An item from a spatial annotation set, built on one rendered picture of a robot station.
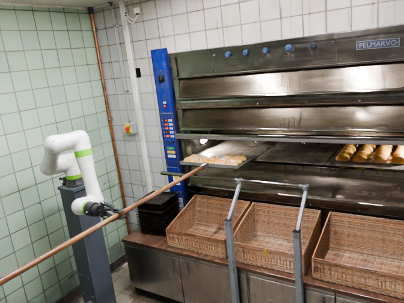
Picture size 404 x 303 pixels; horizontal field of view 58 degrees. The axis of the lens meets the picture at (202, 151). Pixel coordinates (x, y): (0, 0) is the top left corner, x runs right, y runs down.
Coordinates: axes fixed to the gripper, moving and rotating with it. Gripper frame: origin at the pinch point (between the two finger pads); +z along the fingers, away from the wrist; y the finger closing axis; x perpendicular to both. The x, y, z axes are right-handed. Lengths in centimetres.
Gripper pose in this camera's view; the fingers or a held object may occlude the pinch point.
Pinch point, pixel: (118, 214)
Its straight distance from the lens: 228.1
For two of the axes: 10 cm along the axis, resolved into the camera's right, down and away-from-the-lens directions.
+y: 1.0, 9.6, 2.5
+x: -5.3, 2.6, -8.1
